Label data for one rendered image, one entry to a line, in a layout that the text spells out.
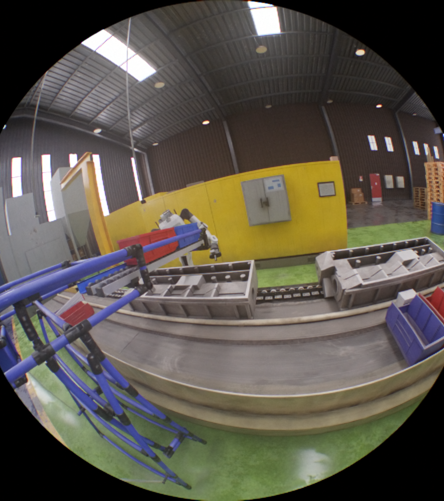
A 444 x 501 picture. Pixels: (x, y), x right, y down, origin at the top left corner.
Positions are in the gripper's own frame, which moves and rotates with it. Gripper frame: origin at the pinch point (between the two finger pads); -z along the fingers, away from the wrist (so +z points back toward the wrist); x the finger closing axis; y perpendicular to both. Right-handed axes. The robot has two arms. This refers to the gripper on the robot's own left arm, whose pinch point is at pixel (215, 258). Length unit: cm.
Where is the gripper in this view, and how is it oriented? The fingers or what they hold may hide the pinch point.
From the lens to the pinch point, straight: 167.5
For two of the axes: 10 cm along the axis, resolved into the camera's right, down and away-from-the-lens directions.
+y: -3.1, -6.9, -6.6
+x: -9.5, 3.0, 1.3
